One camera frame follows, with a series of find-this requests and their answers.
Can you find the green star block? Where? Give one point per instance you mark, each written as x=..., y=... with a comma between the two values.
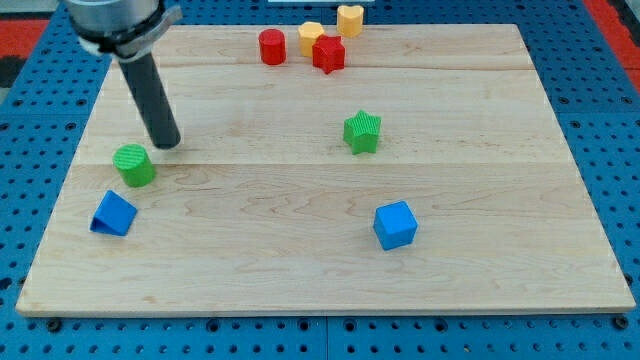
x=361, y=132

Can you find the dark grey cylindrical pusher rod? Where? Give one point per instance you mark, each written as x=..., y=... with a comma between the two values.
x=147, y=90

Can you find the blue triangular prism block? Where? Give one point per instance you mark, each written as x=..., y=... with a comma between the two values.
x=113, y=216

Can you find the blue cube block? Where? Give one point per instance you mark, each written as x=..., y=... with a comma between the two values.
x=395, y=225

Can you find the green cylinder block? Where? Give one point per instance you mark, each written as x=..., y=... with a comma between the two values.
x=134, y=165

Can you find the yellow heart block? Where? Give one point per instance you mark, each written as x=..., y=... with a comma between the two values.
x=350, y=20

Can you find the red star block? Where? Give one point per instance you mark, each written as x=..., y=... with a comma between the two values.
x=328, y=53

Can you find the light wooden board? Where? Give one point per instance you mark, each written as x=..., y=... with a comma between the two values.
x=262, y=210

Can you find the red cylinder block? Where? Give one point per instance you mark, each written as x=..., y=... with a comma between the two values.
x=272, y=44

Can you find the yellow hexagon block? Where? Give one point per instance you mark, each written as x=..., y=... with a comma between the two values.
x=308, y=33

